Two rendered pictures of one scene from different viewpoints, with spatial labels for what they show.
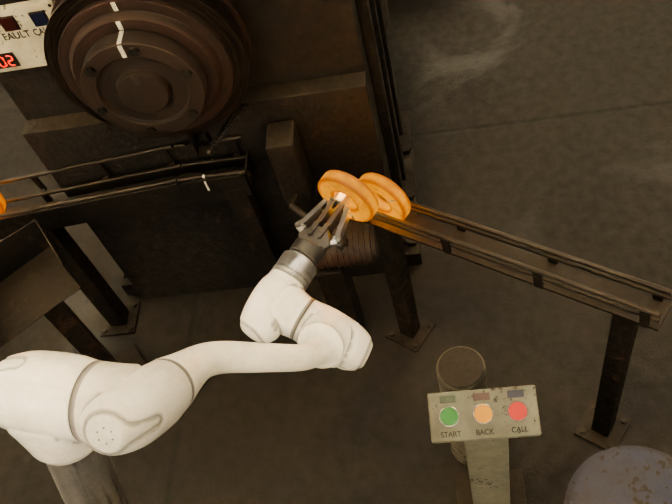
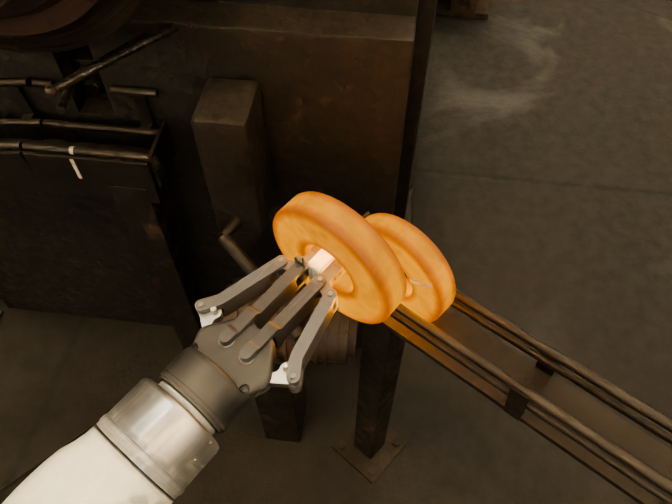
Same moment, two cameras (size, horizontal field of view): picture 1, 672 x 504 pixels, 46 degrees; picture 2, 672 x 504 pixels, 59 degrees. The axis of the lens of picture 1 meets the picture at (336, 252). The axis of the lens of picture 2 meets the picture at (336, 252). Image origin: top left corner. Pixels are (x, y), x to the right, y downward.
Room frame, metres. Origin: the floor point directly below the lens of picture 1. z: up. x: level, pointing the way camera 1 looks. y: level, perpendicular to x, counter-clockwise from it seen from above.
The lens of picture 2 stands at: (0.88, -0.02, 1.32)
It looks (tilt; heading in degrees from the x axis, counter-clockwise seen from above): 54 degrees down; 353
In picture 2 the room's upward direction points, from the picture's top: straight up
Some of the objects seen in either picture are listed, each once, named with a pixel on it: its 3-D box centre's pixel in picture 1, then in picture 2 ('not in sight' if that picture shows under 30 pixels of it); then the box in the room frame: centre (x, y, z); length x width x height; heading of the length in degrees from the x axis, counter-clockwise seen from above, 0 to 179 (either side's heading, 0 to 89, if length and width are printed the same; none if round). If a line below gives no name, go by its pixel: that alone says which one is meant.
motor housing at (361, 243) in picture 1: (350, 283); (297, 372); (1.36, -0.01, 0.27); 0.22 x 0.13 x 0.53; 75
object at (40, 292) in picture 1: (67, 333); not in sight; (1.45, 0.85, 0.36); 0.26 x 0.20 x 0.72; 110
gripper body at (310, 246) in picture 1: (312, 244); (225, 368); (1.11, 0.05, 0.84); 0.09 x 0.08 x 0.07; 134
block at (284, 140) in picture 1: (290, 162); (238, 160); (1.53, 0.04, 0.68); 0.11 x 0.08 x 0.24; 165
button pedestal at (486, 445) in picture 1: (487, 460); not in sight; (0.70, -0.20, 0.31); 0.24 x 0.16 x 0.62; 75
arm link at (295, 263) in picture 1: (295, 269); (163, 433); (1.06, 0.10, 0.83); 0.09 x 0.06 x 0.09; 44
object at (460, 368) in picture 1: (466, 410); not in sight; (0.86, -0.20, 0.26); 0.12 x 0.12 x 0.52
